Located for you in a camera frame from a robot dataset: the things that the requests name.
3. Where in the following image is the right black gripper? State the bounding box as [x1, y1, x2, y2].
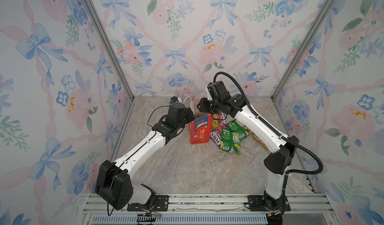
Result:
[195, 99, 222, 116]

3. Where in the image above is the red pink paper bag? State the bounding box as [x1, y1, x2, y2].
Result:
[183, 92, 213, 145]

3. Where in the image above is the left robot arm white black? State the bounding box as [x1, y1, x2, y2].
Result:
[95, 102, 195, 210]

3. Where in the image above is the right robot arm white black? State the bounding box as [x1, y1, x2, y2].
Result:
[197, 81, 297, 211]

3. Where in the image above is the pink yellow Fox's candy bag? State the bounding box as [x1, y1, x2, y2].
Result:
[212, 112, 228, 129]

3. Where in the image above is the green snack bag small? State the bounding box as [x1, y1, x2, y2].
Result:
[226, 120, 252, 141]

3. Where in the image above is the purple Fox's candy bag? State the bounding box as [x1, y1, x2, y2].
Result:
[210, 128, 222, 148]

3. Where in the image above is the green lime snack bag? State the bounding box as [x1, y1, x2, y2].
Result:
[220, 128, 241, 155]

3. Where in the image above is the orange snack bag front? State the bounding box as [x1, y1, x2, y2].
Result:
[251, 133, 269, 151]

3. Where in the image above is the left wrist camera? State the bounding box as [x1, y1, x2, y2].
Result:
[170, 96, 183, 105]

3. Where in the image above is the black corrugated cable conduit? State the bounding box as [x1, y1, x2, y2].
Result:
[213, 71, 324, 196]

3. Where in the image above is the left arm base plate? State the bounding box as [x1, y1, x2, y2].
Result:
[127, 195, 170, 212]

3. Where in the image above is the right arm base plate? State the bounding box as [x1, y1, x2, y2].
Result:
[245, 194, 291, 213]

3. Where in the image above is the aluminium mounting rail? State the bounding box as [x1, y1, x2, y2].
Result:
[78, 194, 340, 225]

